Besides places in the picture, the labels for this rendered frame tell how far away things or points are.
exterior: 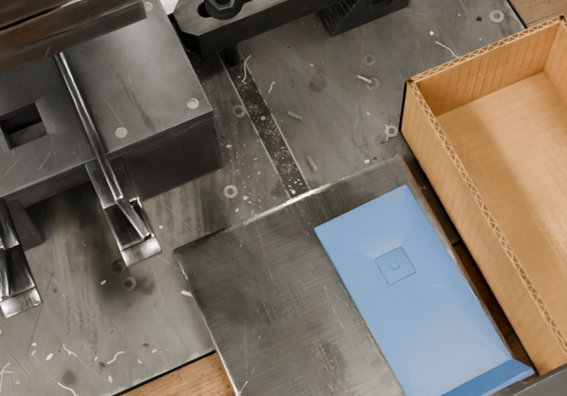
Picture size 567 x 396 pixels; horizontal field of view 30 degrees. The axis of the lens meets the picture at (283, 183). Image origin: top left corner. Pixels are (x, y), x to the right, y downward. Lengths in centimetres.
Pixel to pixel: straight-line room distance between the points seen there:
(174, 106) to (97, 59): 6
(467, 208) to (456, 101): 10
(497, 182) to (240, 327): 21
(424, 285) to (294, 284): 8
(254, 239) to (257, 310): 5
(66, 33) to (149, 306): 23
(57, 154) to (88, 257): 9
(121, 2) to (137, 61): 15
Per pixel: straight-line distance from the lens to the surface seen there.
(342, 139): 76
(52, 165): 68
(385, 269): 70
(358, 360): 68
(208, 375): 70
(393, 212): 71
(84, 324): 73
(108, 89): 70
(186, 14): 73
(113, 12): 56
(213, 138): 71
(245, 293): 70
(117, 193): 66
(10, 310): 65
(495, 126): 77
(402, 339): 68
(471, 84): 75
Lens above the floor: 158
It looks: 65 degrees down
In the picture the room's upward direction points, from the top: 5 degrees counter-clockwise
